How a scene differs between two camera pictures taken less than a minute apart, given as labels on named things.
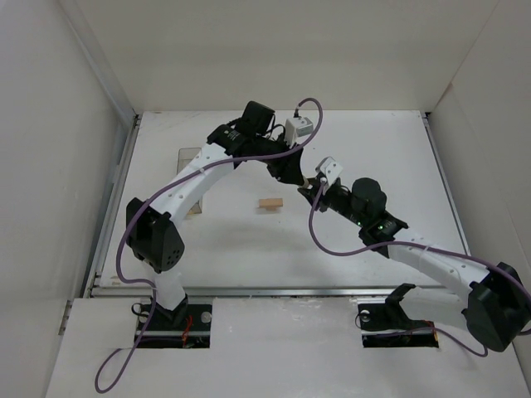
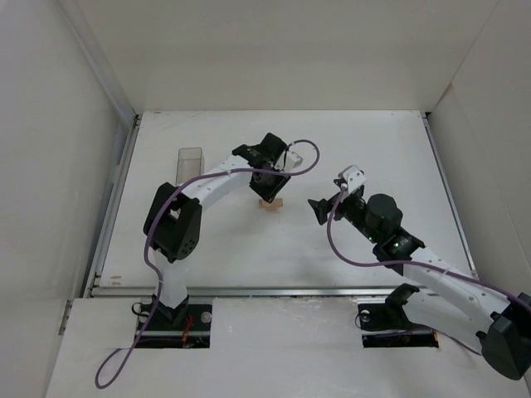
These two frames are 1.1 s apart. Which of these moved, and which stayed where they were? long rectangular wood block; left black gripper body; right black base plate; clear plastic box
Moved: left black gripper body
Stayed: clear plastic box; right black base plate; long rectangular wood block
